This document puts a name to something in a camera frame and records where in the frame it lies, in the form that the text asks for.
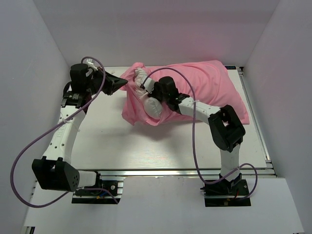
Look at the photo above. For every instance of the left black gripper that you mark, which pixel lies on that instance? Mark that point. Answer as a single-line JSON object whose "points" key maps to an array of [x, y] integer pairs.
{"points": [[112, 83]]}

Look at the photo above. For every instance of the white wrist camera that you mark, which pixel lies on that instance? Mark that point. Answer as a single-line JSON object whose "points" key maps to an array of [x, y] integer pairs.
{"points": [[91, 64], [147, 84]]}

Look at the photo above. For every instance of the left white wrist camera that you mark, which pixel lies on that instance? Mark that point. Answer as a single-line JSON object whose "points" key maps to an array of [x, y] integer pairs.
{"points": [[91, 64]]}

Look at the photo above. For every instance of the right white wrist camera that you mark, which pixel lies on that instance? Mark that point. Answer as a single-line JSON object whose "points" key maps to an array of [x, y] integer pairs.
{"points": [[147, 84]]}

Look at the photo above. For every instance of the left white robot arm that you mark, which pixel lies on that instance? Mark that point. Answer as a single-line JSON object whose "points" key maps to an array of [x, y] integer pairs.
{"points": [[54, 170]]}

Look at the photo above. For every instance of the white pillow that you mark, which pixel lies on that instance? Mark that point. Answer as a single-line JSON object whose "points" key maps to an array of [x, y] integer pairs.
{"points": [[152, 106]]}

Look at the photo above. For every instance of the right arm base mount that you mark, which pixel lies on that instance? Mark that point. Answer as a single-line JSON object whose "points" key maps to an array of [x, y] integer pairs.
{"points": [[218, 195]]}

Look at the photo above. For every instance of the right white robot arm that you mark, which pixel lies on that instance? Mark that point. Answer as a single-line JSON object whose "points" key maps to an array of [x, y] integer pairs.
{"points": [[226, 128]]}

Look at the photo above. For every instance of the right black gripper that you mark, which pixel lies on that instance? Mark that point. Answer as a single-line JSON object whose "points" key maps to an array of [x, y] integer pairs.
{"points": [[156, 86]]}

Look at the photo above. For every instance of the pink pillowcase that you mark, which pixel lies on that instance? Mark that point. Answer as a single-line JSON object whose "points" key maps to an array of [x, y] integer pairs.
{"points": [[207, 81]]}

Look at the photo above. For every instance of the right blue corner label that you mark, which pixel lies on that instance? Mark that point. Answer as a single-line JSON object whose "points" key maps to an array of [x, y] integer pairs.
{"points": [[230, 67]]}

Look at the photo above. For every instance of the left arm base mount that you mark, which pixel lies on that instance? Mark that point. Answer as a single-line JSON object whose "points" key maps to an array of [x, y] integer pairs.
{"points": [[104, 192]]}

